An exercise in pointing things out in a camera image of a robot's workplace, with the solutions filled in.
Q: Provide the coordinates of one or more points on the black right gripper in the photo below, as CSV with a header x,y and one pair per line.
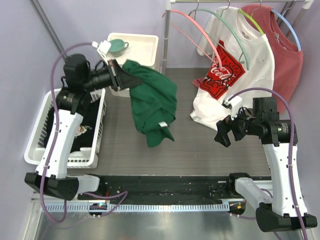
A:
x,y
224,127

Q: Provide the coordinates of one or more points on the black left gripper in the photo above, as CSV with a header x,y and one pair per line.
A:
x,y
120,79

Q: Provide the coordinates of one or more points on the green t-shirt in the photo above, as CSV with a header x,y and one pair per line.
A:
x,y
153,103

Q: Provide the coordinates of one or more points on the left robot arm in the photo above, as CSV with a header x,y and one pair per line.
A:
x,y
70,105

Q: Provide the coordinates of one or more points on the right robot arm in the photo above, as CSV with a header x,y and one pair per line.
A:
x,y
285,209

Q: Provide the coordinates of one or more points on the white graphic t-shirt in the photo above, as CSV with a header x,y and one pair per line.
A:
x,y
245,60

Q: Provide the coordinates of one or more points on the black t-shirt in basket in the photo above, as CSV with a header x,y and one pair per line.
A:
x,y
85,132

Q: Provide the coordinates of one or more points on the red t-shirt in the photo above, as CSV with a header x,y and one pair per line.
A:
x,y
287,57

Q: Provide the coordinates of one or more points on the lime green hanger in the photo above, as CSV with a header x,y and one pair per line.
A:
x,y
252,20

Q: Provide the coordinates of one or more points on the blue hanger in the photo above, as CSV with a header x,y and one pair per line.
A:
x,y
291,29

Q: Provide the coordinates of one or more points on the teal cup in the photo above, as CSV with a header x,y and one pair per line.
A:
x,y
118,46

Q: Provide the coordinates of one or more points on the white drawer unit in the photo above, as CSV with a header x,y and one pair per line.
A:
x,y
143,48

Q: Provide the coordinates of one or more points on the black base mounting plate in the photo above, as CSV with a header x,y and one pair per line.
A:
x,y
168,190

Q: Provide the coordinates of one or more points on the metal clothes rack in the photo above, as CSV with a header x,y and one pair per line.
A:
x,y
289,4

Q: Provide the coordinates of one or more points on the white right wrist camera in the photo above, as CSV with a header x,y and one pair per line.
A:
x,y
234,103

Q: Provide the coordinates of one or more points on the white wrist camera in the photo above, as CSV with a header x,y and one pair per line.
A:
x,y
102,49
234,103

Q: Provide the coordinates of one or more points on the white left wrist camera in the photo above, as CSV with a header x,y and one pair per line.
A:
x,y
102,49

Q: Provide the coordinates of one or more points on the perforated white cable duct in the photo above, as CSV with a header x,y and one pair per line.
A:
x,y
95,207

